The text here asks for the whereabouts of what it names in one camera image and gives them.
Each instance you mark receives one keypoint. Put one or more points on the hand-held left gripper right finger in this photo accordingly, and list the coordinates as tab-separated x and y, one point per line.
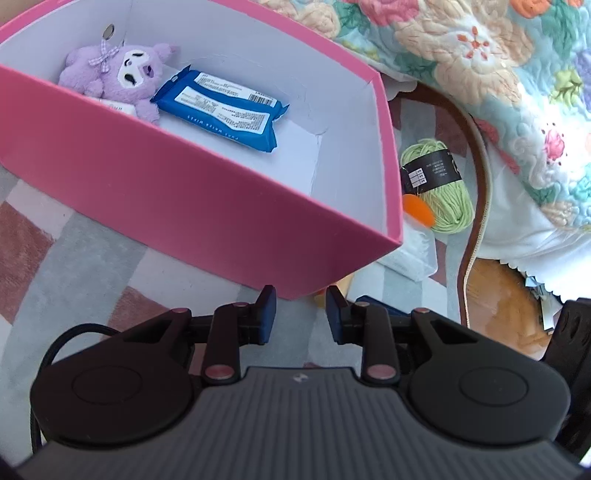
336	318

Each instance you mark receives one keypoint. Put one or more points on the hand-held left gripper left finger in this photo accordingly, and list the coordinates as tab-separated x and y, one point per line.
265	318

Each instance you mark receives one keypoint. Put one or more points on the clear floss pick box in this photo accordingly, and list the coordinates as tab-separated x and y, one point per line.
411	258

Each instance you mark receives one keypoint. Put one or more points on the pink cardboard box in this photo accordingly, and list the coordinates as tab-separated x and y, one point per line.
207	212

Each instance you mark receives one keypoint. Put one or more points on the orange makeup sponge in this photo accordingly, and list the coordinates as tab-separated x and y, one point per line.
419	210

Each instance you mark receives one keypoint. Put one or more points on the green yarn ball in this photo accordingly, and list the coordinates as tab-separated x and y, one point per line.
443	203

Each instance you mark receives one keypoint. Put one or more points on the blue wet wipes pack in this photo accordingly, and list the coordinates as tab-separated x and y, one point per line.
221	108

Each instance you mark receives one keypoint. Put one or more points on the small white blue carton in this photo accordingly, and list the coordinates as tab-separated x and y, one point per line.
115	107

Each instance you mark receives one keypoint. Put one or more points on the purple plush toy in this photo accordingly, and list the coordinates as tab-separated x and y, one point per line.
115	74

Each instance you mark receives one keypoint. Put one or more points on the papers under bed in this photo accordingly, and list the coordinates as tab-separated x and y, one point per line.
542	300

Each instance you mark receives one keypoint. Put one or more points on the checkered rug with brown border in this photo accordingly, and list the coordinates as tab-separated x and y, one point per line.
69	277

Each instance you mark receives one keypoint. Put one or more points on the floral quilted bedspread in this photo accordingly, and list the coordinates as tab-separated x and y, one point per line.
485	60

